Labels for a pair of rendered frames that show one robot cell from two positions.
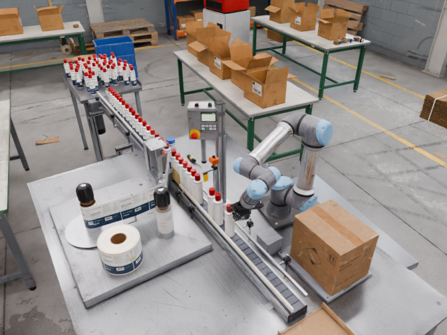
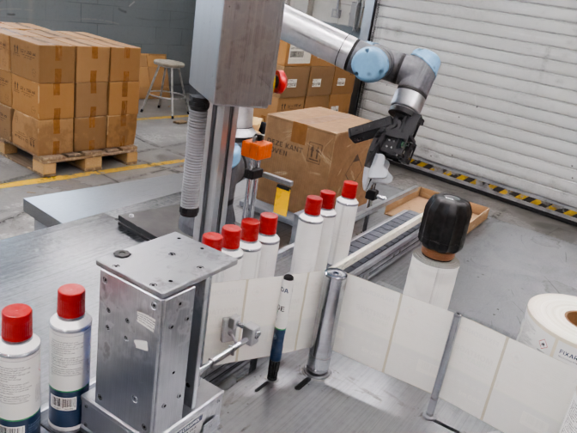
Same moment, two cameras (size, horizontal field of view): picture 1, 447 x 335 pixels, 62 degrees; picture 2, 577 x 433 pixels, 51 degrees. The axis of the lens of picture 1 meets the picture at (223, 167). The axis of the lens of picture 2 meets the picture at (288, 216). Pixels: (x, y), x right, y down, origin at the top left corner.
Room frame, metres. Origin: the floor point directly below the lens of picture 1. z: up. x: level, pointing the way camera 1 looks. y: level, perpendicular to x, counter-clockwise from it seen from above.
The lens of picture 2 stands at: (2.21, 1.07, 1.47)
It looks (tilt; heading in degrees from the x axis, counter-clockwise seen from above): 21 degrees down; 242
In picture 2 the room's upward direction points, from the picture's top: 9 degrees clockwise
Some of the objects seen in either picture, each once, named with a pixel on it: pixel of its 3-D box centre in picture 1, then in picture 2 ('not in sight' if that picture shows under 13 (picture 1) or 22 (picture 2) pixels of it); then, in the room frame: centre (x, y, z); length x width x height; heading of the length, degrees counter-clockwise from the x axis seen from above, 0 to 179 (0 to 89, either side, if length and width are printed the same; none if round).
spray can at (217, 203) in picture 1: (218, 209); (320, 235); (1.57, 0.03, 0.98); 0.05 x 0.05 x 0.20
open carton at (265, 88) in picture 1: (266, 82); not in sight; (3.50, -0.43, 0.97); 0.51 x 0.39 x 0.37; 120
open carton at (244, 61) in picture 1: (249, 68); not in sight; (3.89, -0.29, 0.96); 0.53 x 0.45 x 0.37; 116
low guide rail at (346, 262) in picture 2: (225, 236); (355, 257); (1.45, 0.00, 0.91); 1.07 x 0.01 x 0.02; 32
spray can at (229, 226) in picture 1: (229, 220); (343, 223); (1.48, -0.03, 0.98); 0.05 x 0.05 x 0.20
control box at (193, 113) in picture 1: (204, 121); (234, 39); (1.85, 0.10, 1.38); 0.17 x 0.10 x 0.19; 87
